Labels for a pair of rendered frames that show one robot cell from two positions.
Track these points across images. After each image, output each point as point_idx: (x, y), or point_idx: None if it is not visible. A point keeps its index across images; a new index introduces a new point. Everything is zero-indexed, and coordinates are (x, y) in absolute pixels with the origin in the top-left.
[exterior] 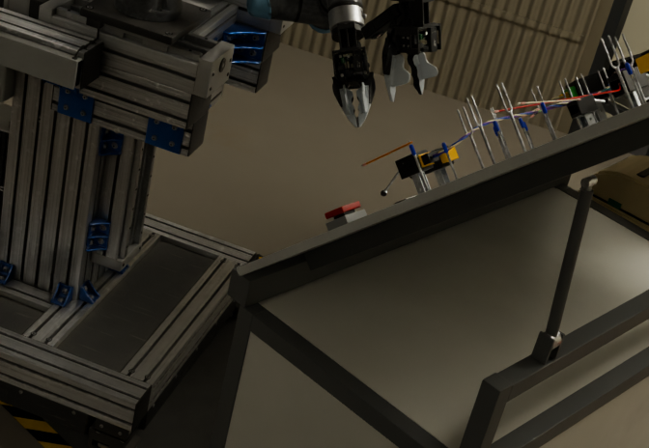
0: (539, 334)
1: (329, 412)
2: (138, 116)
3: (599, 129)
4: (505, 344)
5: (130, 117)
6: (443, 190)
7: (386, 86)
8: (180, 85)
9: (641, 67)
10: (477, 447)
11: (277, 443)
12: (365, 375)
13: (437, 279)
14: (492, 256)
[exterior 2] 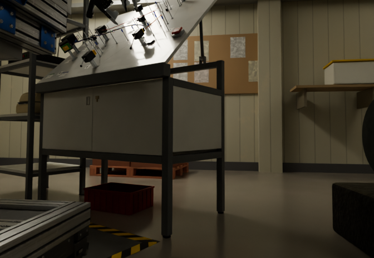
0: (203, 56)
1: (197, 98)
2: (35, 29)
3: None
4: None
5: (32, 29)
6: (207, 10)
7: (136, 2)
8: (63, 6)
9: None
10: (224, 79)
11: (187, 124)
12: None
13: None
14: None
